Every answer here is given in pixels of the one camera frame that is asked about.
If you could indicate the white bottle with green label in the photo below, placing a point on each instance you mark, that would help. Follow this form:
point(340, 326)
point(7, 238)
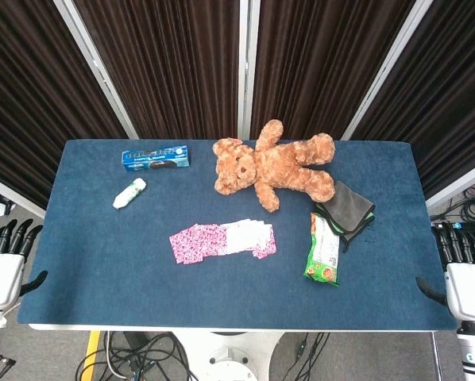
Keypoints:
point(128, 194)

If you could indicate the brown plush teddy bear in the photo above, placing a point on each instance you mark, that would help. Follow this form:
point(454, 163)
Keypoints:
point(277, 166)

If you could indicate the grey cloth with green edge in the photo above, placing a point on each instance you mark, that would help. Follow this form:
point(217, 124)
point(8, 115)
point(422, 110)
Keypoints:
point(346, 212)

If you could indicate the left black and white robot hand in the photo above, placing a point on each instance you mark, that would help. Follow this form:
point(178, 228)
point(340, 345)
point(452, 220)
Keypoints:
point(1, 278)

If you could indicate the white partition post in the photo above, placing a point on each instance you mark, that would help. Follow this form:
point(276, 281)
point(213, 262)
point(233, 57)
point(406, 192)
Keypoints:
point(384, 75)
point(247, 67)
point(98, 75)

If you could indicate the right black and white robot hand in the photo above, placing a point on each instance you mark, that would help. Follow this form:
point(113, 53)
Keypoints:
point(469, 289)

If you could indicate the blue cookie box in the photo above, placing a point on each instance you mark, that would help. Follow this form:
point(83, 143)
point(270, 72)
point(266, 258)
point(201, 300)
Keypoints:
point(156, 158)

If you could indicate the green snack bag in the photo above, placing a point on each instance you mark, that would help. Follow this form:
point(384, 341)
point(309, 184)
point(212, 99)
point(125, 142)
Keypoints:
point(321, 254)

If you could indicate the dark brown curtain panel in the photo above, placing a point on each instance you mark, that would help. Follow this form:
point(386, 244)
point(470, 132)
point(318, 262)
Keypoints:
point(317, 67)
point(31, 99)
point(448, 91)
point(170, 67)

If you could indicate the pink patterned cloth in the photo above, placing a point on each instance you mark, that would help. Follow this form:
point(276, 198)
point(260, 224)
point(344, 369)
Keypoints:
point(221, 242)

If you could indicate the blue table mat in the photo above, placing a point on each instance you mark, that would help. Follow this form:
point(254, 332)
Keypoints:
point(142, 285)

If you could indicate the white partition rail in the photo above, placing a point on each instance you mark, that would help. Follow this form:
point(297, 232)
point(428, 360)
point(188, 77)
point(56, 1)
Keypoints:
point(460, 184)
point(11, 194)

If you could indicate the white pedestal base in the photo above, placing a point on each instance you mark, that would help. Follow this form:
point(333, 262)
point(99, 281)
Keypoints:
point(231, 353)

